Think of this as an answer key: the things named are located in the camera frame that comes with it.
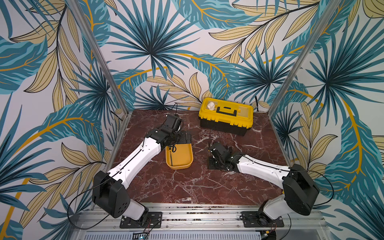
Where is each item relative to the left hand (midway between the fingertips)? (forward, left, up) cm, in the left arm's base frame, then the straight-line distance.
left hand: (183, 139), depth 80 cm
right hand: (-7, -14, -13) cm, 21 cm away
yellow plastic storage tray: (-3, +2, -18) cm, 18 cm away
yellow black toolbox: (+21, -29, -5) cm, 36 cm away
